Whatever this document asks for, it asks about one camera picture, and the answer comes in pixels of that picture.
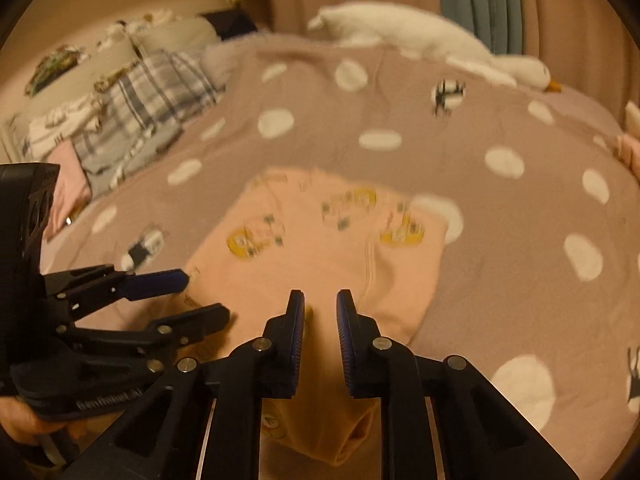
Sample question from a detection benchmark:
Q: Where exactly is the pink duck print garment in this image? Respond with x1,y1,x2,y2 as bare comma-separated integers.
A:
175,168,447,466

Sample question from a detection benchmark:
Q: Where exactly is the person's left hand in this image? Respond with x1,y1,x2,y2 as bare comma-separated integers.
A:
0,396,119,445

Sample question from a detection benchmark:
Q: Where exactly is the mauve polka dot bedspread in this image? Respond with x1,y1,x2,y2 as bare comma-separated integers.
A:
48,36,639,479

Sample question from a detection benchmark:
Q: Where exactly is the plaid blue white cloth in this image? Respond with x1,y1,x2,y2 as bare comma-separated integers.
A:
74,50,217,197

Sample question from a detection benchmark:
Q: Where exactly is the cream pillow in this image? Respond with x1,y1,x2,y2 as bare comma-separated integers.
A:
131,16,220,58

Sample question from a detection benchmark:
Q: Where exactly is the white and pink cloth bundle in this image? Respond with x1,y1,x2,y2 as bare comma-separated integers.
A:
616,101,640,181

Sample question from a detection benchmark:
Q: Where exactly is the white goose plush toy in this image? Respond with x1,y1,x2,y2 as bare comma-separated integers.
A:
307,1,562,92

